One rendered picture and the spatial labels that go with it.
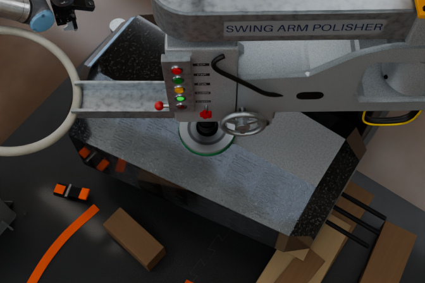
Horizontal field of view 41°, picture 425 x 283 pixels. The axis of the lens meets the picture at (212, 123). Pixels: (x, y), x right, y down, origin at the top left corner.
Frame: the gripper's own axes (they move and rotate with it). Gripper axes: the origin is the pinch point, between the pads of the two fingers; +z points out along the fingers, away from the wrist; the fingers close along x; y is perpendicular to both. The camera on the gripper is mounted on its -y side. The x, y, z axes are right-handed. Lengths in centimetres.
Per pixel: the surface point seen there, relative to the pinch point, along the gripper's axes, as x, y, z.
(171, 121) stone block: 53, -26, 3
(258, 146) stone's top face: 76, -53, -3
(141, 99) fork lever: 55, -14, -25
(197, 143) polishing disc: 69, -31, -7
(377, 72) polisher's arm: 80, -86, -48
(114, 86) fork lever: 48, -6, -27
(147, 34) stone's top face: 10.7, -28.1, 1.4
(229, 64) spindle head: 74, -36, -67
